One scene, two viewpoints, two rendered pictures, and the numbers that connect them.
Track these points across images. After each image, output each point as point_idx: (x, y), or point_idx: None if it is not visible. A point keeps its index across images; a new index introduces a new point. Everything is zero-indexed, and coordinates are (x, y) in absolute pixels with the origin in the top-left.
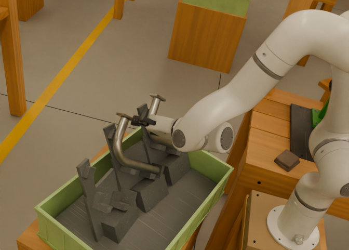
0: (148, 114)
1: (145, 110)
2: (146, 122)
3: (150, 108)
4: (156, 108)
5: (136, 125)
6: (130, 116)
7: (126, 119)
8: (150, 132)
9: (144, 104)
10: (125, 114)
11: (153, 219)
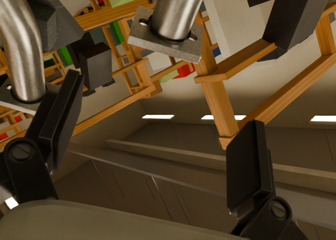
0: (40, 44)
1: (51, 41)
2: (28, 6)
3: (42, 61)
4: (22, 74)
5: (269, 171)
6: (162, 53)
7: (175, 37)
8: (81, 87)
9: (59, 48)
10: (187, 60)
11: None
